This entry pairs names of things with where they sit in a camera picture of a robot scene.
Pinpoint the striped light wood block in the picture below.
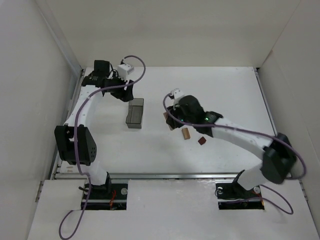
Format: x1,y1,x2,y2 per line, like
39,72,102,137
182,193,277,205
181,127,191,140

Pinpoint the plain light wood block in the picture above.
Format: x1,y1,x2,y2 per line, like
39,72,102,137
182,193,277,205
163,112,168,120

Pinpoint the dark red wood block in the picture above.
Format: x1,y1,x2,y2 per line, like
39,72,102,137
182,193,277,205
198,136,207,146

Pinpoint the smoky transparent plastic bin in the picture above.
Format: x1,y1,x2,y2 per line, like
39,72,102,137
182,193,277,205
125,98,144,129

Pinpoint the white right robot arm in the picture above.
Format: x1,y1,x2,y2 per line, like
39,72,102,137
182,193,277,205
165,89,298,192

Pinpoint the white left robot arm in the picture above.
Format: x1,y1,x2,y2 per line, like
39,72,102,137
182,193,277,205
54,60,134,194

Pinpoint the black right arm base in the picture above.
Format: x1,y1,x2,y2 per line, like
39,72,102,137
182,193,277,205
214,182,265,210

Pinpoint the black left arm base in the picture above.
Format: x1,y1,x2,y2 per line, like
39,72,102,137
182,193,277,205
85,182,128,211

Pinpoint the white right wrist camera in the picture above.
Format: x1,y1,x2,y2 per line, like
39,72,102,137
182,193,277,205
169,88,185,101

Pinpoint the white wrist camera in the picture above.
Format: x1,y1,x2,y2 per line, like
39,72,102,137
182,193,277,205
117,63,135,79
169,88,185,101

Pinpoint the aluminium rail left edge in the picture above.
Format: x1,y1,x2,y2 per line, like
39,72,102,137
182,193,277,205
48,68,85,180

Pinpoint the aluminium rail edge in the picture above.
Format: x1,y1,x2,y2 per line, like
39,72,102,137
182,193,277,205
48,68,85,180
253,67,278,135
50,172,236,180

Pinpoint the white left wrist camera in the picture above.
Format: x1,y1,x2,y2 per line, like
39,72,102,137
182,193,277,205
117,63,135,79

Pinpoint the aluminium rail right edge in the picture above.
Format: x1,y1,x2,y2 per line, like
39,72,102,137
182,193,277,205
253,67,278,135

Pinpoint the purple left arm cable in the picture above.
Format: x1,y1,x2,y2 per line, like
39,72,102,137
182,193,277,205
58,55,147,240

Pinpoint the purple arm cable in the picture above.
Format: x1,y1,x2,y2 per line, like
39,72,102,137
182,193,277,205
162,92,308,216
58,55,147,240

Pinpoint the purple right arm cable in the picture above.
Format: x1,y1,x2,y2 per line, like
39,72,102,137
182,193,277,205
162,92,308,216

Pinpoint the aluminium rail front edge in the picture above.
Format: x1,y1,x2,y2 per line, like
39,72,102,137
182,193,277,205
50,172,236,180

